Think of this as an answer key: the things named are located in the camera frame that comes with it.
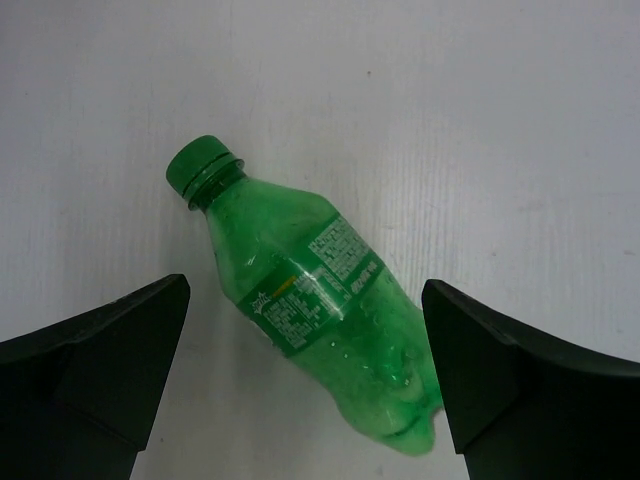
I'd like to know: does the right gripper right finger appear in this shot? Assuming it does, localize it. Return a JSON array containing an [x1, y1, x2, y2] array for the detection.
[[422, 279, 639, 479]]

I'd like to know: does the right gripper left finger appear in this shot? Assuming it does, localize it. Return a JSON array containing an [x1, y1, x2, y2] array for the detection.
[[1, 274, 190, 479]]

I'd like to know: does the green plastic bottle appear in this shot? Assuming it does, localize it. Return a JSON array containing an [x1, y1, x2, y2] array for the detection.
[[166, 135, 442, 456]]

